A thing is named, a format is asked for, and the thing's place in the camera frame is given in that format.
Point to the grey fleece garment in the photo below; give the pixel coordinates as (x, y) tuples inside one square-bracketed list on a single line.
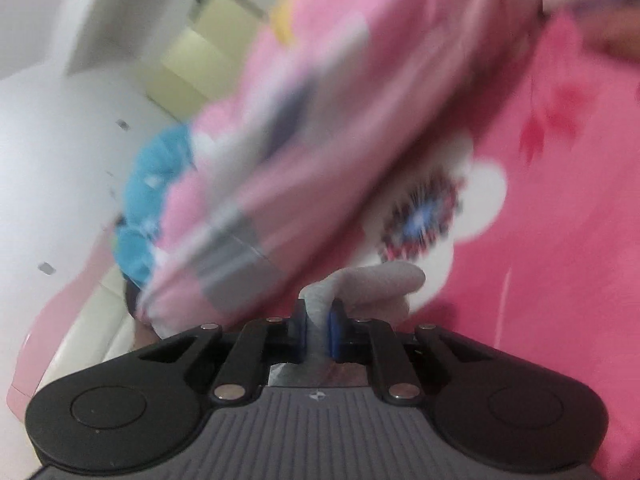
[(377, 292)]

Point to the blue patterned pillow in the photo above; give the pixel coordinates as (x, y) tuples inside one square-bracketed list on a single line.
[(157, 166)]

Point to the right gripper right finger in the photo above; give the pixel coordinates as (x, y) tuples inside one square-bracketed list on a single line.
[(374, 345)]

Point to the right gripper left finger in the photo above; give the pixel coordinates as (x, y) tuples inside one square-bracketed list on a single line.
[(260, 345)]

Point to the pink patterned quilt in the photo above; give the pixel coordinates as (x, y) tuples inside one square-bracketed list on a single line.
[(332, 93)]

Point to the pink padded headboard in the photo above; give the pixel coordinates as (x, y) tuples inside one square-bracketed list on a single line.
[(84, 324)]

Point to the cream yellow wardrobe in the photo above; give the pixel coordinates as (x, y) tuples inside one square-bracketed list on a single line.
[(204, 62)]

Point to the pink floral bed sheet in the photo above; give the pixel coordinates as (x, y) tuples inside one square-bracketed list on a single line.
[(522, 209)]

